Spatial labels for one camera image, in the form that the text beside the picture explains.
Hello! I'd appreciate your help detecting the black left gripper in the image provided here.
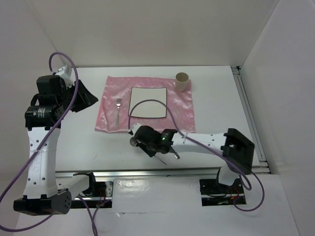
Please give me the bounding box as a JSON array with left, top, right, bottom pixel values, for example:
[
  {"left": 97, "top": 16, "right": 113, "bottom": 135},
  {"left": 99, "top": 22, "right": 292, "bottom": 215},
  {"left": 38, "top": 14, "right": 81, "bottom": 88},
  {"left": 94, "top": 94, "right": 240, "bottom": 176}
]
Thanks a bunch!
[{"left": 57, "top": 79, "right": 98, "bottom": 112}]

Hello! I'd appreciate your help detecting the silver spoon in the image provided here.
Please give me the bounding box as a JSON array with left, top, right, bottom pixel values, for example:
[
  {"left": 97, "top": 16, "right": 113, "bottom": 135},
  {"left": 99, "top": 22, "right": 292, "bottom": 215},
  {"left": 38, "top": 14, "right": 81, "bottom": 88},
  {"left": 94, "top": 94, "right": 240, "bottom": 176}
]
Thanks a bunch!
[{"left": 129, "top": 137, "right": 167, "bottom": 165}]

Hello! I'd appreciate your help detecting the white square plate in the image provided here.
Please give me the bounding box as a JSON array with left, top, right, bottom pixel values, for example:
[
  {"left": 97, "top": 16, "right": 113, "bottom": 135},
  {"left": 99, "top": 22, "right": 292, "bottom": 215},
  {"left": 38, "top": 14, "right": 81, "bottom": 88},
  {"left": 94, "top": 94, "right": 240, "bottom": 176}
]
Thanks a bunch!
[{"left": 128, "top": 87, "right": 167, "bottom": 118}]

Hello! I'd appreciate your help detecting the pink satin placemat cloth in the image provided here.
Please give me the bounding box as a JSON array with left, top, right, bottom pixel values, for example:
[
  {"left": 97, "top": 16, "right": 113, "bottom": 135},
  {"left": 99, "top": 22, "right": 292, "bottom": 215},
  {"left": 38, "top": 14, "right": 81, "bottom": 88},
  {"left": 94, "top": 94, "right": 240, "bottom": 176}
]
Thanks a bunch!
[{"left": 94, "top": 76, "right": 195, "bottom": 133}]

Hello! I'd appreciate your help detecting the silver fork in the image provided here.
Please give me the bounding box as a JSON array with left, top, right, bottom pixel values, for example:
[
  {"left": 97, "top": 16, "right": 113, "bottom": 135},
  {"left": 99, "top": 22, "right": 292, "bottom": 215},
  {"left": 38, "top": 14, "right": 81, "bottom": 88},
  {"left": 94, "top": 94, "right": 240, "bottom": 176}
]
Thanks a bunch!
[{"left": 116, "top": 98, "right": 122, "bottom": 127}]

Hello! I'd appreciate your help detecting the beige paper cup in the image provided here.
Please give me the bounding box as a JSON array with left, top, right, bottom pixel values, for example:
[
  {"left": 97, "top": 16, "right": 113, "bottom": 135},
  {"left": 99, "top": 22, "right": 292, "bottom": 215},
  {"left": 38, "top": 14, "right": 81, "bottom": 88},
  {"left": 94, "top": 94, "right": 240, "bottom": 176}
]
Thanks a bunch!
[{"left": 175, "top": 72, "right": 189, "bottom": 92}]

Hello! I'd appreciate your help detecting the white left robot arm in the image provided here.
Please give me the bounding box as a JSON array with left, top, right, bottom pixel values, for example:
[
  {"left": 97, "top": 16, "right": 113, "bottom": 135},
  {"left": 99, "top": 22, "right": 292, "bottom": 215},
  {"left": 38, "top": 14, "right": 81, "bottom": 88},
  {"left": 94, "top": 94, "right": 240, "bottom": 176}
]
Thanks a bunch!
[{"left": 13, "top": 75, "right": 98, "bottom": 216}]

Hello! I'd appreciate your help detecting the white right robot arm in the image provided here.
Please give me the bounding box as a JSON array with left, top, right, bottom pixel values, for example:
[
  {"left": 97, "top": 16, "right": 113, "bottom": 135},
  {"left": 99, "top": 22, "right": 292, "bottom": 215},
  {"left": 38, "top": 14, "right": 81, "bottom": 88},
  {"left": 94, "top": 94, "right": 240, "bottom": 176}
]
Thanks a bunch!
[{"left": 128, "top": 123, "right": 254, "bottom": 193}]

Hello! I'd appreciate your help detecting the aluminium front rail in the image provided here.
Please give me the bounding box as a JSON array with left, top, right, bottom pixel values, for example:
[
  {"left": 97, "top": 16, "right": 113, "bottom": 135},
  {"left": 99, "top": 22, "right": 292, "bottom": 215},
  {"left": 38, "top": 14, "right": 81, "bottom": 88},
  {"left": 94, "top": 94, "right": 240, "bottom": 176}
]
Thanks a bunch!
[{"left": 56, "top": 166, "right": 271, "bottom": 178}]

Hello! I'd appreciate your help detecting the aluminium rail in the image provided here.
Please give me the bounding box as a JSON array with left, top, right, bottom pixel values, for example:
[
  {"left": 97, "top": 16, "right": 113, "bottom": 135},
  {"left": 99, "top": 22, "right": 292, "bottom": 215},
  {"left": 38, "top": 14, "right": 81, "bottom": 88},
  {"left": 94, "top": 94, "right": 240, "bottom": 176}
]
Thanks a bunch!
[
  {"left": 231, "top": 66, "right": 269, "bottom": 169},
  {"left": 56, "top": 166, "right": 271, "bottom": 178}
]

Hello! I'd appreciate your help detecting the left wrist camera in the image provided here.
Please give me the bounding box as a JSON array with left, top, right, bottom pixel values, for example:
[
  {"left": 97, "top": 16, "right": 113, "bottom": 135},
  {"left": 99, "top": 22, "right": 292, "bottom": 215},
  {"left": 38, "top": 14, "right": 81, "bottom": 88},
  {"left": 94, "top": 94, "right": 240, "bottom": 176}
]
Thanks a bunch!
[{"left": 55, "top": 65, "right": 72, "bottom": 80}]

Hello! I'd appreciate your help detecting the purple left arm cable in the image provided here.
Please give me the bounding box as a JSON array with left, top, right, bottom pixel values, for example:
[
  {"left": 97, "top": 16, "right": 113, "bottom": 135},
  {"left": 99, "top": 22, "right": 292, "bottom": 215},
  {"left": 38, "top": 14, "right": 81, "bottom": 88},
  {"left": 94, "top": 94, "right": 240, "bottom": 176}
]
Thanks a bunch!
[{"left": 0, "top": 52, "right": 99, "bottom": 236}]

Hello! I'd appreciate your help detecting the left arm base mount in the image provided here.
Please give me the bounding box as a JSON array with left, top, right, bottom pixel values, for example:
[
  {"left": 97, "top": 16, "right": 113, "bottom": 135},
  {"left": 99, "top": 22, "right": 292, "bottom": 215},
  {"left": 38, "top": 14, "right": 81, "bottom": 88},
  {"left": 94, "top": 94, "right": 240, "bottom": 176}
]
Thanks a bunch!
[{"left": 73, "top": 172, "right": 114, "bottom": 208}]

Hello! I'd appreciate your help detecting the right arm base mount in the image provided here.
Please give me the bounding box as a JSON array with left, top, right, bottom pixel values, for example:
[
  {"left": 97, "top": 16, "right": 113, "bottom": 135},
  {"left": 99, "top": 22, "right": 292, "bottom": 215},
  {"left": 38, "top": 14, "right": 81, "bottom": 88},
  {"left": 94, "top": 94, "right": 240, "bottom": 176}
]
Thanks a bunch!
[{"left": 199, "top": 178, "right": 247, "bottom": 207}]

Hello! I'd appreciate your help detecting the aluminium right side rail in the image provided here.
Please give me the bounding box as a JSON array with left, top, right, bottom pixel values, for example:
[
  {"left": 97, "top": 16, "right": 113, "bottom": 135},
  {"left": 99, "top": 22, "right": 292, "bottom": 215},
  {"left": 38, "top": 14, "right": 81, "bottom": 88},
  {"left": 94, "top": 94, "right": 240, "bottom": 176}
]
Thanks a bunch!
[{"left": 231, "top": 66, "right": 269, "bottom": 169}]

